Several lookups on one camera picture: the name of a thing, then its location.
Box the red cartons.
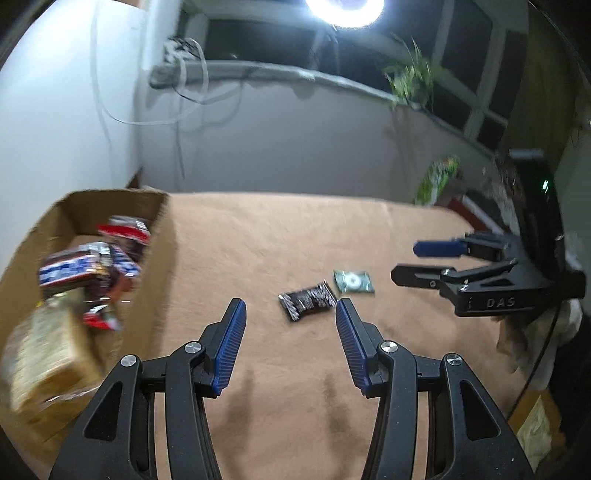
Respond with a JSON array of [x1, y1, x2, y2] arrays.
[[445, 191, 509, 234]]

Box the green snack bag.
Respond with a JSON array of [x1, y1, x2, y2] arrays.
[[416, 154, 462, 206]]

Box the black snack packet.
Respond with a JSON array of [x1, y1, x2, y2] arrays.
[[278, 282, 336, 323]]

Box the potted green plant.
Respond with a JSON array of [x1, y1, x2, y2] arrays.
[[383, 34, 437, 109]]

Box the ring light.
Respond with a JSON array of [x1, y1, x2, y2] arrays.
[[305, 0, 386, 28]]

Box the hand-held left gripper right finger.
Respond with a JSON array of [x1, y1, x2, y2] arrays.
[[335, 298, 536, 480]]

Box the small green snack packet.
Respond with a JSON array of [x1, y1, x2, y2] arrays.
[[333, 270, 376, 296]]

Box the white cabinet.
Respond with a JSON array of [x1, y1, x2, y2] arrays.
[[0, 0, 153, 195]]

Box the grey insulated pipe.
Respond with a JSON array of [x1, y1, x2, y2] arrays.
[[150, 62, 398, 100]]

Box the white cable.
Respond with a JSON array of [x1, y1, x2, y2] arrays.
[[90, 9, 208, 125]]

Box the tan tablecloth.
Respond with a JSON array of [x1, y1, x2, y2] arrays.
[[28, 191, 550, 480]]

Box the pale crumpled cloth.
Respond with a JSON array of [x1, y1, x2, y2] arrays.
[[496, 298, 583, 384]]

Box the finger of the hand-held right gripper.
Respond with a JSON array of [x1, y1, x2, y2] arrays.
[[391, 258, 518, 291], [413, 232, 525, 264]]

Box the black cable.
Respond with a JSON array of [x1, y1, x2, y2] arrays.
[[508, 305, 561, 416]]

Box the dark window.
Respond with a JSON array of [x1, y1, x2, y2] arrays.
[[185, 0, 532, 153]]

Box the brown cardboard box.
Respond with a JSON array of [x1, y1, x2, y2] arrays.
[[0, 187, 178, 444]]

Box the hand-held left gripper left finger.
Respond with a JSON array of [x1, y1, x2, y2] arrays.
[[48, 298, 247, 480]]

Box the bagged bread loaf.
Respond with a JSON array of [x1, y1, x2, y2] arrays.
[[2, 295, 105, 414]]

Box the brown and blue chocolate bar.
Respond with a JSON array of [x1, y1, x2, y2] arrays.
[[38, 242, 141, 289]]

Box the yellow paper bag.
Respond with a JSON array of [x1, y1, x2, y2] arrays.
[[517, 397, 566, 472]]

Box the clear red-ended snack packet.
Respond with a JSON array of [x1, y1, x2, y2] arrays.
[[97, 216, 152, 259], [83, 277, 134, 332]]

